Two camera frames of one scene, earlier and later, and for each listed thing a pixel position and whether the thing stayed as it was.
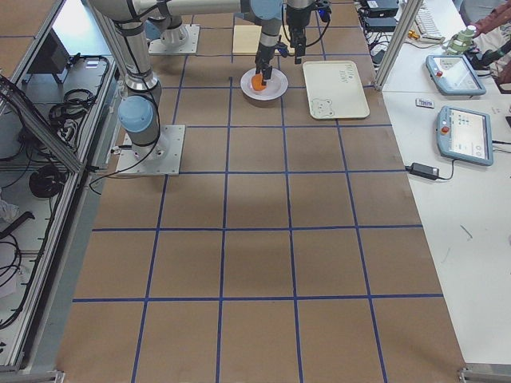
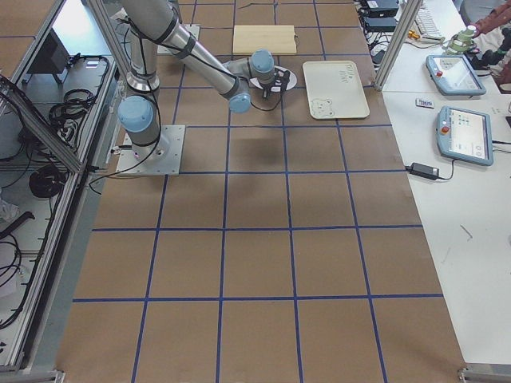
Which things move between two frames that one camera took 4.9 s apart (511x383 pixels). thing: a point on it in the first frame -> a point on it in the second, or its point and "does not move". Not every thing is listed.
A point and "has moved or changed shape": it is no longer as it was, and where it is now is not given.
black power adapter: (423, 171) does not move
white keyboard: (427, 25) does not move
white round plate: (275, 86) has moved or changed shape
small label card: (425, 103) does not move
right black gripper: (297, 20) -> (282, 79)
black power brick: (381, 16) does not move
